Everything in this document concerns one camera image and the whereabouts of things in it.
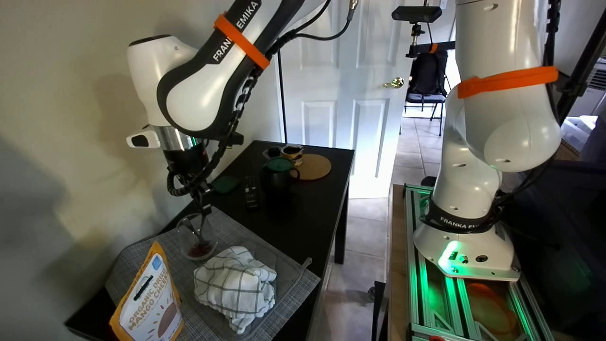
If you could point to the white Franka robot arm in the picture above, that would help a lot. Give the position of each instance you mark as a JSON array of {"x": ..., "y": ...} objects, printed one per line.
[{"x": 498, "y": 126}]

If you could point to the white panel door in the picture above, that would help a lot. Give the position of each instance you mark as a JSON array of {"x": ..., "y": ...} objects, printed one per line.
[{"x": 352, "y": 95}]

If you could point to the wooden board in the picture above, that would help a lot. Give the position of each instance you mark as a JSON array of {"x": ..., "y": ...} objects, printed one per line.
[{"x": 397, "y": 271}]

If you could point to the yellow white ceramic mug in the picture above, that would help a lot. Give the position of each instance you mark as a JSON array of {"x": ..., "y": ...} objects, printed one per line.
[{"x": 291, "y": 154}]

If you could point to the black chair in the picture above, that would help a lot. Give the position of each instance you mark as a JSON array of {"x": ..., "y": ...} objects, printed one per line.
[{"x": 418, "y": 99}]

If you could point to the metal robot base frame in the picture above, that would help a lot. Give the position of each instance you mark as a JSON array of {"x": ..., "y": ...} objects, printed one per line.
[{"x": 418, "y": 296}]

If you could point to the black table leg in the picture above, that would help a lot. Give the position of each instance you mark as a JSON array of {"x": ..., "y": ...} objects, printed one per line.
[{"x": 341, "y": 228}]

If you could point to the round cork mat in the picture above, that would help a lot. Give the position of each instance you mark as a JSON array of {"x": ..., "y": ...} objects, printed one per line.
[{"x": 316, "y": 169}]

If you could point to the white checkered dish towel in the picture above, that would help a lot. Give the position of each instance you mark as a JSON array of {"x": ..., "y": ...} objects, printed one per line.
[{"x": 235, "y": 289}]

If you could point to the clear glass cup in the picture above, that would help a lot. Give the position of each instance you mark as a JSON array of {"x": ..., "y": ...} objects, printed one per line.
[{"x": 201, "y": 251}]

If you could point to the dark mug with green lid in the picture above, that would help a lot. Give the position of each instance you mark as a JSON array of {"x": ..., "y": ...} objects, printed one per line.
[{"x": 276, "y": 184}]

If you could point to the gray grid mat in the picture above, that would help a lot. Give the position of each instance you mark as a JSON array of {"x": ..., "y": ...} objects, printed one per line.
[{"x": 280, "y": 268}]

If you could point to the black tripod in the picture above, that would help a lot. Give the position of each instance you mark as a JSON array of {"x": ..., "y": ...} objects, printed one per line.
[{"x": 577, "y": 69}]

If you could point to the green square coaster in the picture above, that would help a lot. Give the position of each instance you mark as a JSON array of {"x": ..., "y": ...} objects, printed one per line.
[{"x": 223, "y": 184}]

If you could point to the orange disc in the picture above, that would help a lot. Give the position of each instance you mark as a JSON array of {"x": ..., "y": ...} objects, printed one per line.
[{"x": 494, "y": 309}]

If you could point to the orange paper packet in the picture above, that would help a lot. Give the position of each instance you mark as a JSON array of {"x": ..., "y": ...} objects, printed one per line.
[{"x": 147, "y": 304}]

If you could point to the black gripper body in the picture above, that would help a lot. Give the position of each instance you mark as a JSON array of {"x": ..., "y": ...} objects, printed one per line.
[{"x": 185, "y": 165}]

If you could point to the black stereo camera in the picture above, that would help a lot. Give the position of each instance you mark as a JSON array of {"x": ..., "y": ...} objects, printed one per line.
[{"x": 416, "y": 14}]

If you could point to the black backpack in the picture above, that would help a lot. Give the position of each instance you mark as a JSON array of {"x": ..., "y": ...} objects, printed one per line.
[{"x": 428, "y": 73}]

